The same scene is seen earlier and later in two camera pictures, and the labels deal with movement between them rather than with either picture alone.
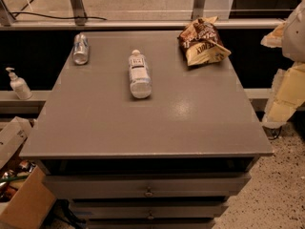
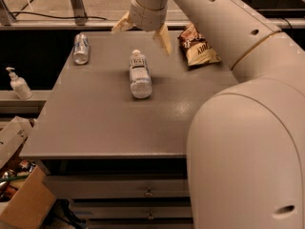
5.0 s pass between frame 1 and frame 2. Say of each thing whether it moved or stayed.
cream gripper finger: moved
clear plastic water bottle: stayed
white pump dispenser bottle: stayed
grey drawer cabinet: stayed
